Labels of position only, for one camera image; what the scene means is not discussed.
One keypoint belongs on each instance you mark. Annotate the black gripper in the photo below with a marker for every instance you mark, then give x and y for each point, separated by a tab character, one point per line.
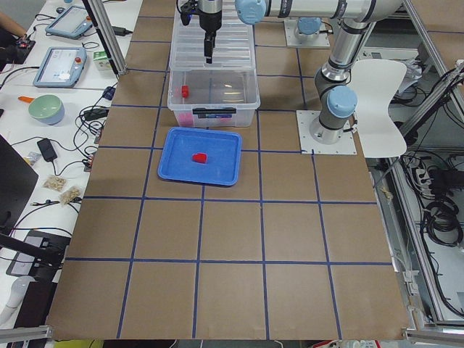
210	22

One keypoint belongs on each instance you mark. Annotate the clear plastic box lid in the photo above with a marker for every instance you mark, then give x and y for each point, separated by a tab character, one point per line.
234	43

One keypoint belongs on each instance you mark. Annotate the red block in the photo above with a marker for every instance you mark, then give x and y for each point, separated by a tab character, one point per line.
185	91
200	157

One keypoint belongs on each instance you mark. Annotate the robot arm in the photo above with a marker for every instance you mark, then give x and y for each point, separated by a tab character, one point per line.
337	101
307	27

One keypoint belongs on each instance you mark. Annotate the clear plastic storage box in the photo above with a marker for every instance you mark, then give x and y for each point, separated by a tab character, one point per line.
214	89

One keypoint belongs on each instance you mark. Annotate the green white carton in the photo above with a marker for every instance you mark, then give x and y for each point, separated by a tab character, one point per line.
101	61

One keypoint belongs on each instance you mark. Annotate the blue plastic tray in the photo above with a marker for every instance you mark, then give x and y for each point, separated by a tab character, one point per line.
223	149

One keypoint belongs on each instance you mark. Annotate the far teach pendant tablet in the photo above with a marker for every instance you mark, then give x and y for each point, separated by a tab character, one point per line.
72	23

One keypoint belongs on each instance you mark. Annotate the teach pendant tablet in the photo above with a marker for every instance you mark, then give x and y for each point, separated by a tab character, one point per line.
61	67
72	23

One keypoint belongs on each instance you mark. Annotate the near teach pendant tablet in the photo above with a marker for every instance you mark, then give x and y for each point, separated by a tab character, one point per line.
61	67

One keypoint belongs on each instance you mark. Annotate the white chair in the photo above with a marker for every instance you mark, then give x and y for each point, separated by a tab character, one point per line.
375	82

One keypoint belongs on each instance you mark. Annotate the green bowl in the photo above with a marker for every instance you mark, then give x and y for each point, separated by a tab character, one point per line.
48	109

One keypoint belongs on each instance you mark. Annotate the black power adapter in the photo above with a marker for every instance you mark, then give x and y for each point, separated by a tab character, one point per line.
47	150

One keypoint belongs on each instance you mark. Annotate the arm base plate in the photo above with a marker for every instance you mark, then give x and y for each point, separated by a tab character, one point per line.
320	41
315	139

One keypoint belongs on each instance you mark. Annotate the aluminium frame post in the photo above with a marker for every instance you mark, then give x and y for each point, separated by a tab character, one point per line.
102	24

